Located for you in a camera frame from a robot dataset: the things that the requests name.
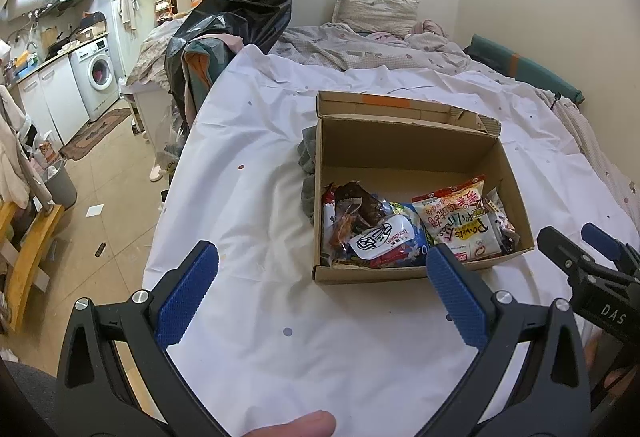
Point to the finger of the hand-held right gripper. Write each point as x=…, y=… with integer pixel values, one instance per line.
x=557, y=244
x=602, y=239

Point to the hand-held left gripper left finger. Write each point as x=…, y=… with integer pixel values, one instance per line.
x=187, y=292

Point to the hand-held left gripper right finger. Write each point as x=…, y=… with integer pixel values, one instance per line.
x=457, y=297

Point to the clear packet of dark snacks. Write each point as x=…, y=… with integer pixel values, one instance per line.
x=502, y=222

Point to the white red-edged snack packet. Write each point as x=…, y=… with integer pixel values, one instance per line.
x=460, y=227

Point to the blue white snack packet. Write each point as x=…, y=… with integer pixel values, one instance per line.
x=417, y=237

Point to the flag print snack packet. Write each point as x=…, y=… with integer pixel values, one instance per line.
x=395, y=259

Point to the white black-print snack packet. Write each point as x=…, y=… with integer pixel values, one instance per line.
x=380, y=237

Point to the dark brown snack packet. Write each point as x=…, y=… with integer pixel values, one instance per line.
x=362, y=204

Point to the clear packet of red snacks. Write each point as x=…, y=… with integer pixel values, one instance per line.
x=340, y=232

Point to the red white snack packet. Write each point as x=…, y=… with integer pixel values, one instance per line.
x=327, y=222

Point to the brown cardboard box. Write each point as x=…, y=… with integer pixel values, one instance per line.
x=400, y=157

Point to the person's right hand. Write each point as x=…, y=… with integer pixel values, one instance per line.
x=617, y=377

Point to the person's left hand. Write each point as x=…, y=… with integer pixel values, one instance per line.
x=295, y=427

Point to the white slipper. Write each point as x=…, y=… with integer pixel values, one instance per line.
x=157, y=173

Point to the white paper scrap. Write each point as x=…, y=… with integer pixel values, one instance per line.
x=93, y=210

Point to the yellow wooden rack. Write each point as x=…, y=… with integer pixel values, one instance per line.
x=30, y=257

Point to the grey trash bin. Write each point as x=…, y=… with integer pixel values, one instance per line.
x=60, y=187

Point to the green rolled mat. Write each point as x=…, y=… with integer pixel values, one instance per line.
x=525, y=67

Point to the grey cloth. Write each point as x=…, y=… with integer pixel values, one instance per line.
x=309, y=157

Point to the brown floor rug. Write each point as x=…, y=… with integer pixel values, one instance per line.
x=95, y=134

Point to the grey clothing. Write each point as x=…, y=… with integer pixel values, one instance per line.
x=25, y=397

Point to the teal orange cloth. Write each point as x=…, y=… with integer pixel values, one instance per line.
x=205, y=77

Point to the beige hanging clothes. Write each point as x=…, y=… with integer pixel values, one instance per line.
x=12, y=157

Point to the white washing machine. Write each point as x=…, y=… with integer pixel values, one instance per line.
x=97, y=77

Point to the white base cabinet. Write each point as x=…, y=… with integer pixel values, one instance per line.
x=55, y=99

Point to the floral quilt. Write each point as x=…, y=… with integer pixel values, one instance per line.
x=360, y=49

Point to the white hanging towel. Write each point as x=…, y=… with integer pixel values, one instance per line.
x=127, y=4

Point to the patterned pillow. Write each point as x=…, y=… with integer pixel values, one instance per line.
x=375, y=9

